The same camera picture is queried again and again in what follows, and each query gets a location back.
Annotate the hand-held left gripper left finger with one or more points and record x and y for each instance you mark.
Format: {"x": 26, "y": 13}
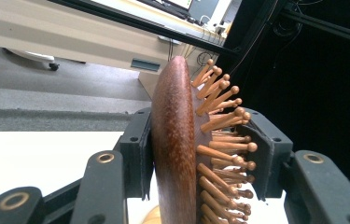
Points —
{"x": 135, "y": 149}

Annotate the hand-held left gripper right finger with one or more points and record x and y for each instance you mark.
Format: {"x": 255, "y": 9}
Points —
{"x": 272, "y": 155}

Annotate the wooden paddle hairbrush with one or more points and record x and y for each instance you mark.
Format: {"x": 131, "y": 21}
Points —
{"x": 172, "y": 140}

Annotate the black curtain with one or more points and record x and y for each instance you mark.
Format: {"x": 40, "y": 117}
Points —
{"x": 319, "y": 102}

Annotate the white table mat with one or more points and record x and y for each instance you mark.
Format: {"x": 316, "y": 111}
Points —
{"x": 23, "y": 158}

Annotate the light wooden desk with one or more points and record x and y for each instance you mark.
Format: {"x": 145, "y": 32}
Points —
{"x": 70, "y": 34}

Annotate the office chair base with caster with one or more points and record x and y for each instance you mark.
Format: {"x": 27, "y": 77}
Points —
{"x": 35, "y": 59}

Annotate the computer monitor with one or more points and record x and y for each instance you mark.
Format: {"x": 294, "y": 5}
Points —
{"x": 191, "y": 7}

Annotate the black metal frame bar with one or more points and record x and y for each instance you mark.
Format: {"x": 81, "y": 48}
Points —
{"x": 138, "y": 23}
{"x": 328, "y": 26}

